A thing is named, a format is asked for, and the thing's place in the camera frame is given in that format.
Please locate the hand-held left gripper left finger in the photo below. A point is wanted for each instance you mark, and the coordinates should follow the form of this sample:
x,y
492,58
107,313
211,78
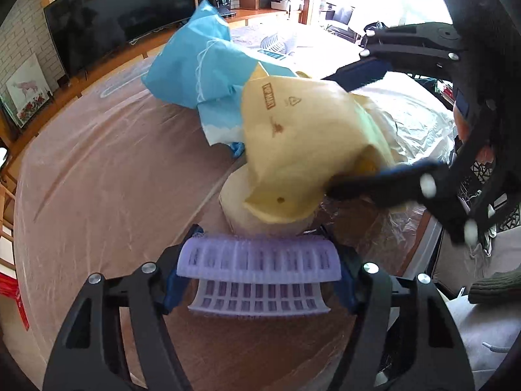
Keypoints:
x,y
175,289

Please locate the purple ribbed plastic tray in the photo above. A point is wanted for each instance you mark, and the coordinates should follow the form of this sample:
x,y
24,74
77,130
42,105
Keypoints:
x,y
260,258

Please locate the green knitted cloth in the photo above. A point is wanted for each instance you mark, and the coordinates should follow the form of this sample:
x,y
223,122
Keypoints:
x,y
496,287

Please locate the black lattice basket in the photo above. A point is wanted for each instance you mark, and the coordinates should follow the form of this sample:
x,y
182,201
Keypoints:
x,y
508,220

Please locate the yellow paper bag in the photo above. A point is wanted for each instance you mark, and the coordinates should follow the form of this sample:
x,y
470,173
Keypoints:
x,y
309,130

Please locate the person's right hand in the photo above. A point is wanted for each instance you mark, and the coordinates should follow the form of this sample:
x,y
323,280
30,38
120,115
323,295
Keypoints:
x,y
461,124

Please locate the black coffee machine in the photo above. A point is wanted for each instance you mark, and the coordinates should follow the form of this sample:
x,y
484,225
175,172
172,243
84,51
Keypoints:
x,y
223,0

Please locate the black flat television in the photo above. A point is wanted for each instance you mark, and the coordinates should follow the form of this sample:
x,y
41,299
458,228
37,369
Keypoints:
x,y
122,8

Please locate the blue plastic bag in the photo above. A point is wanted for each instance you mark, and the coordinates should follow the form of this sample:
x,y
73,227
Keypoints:
x,y
195,69

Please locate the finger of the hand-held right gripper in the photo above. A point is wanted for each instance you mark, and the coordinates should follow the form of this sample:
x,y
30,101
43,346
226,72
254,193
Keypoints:
x,y
366,71
378,187

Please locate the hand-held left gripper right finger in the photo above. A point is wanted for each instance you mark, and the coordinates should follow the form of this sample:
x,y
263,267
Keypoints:
x,y
346,281

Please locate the red paper bag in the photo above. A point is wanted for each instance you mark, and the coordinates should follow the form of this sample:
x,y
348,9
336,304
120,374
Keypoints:
x,y
14,297

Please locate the white laundry basket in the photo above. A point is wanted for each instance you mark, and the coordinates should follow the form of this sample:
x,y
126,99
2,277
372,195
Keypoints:
x,y
276,42

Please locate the framed animal painting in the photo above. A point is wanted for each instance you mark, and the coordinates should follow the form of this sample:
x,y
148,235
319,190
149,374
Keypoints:
x,y
26,85

